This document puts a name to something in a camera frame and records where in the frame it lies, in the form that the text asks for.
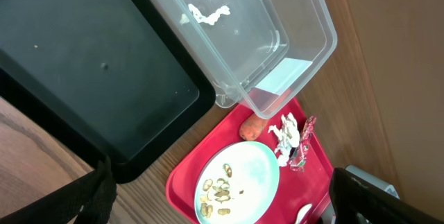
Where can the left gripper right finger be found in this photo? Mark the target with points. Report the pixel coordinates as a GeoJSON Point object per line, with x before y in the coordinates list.
{"type": "Point", "coordinates": [355, 200]}

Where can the clear plastic bin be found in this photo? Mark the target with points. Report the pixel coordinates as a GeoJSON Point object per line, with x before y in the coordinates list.
{"type": "Point", "coordinates": [259, 53]}

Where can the white plastic spoon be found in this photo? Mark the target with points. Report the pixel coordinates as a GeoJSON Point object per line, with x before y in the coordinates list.
{"type": "Point", "coordinates": [302, 213]}

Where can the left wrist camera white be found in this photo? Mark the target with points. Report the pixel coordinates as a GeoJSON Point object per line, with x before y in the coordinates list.
{"type": "Point", "coordinates": [388, 188]}

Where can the red snack wrapper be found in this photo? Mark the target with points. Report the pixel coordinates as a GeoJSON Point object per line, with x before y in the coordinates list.
{"type": "Point", "coordinates": [299, 157]}

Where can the light blue plate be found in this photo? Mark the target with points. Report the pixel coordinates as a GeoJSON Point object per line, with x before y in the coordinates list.
{"type": "Point", "coordinates": [256, 168]}

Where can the peanut shells pile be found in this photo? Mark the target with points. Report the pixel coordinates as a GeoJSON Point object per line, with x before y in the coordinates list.
{"type": "Point", "coordinates": [219, 195]}

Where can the orange carrot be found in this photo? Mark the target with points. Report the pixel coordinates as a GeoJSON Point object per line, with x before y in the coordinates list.
{"type": "Point", "coordinates": [252, 127]}

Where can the black plastic tray bin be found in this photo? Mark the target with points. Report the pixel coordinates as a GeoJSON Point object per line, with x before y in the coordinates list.
{"type": "Point", "coordinates": [107, 78]}

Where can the white tissue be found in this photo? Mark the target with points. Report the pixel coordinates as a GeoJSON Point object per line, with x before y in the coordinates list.
{"type": "Point", "coordinates": [288, 137]}

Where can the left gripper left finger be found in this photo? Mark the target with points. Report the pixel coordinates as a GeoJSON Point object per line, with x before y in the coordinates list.
{"type": "Point", "coordinates": [88, 199]}

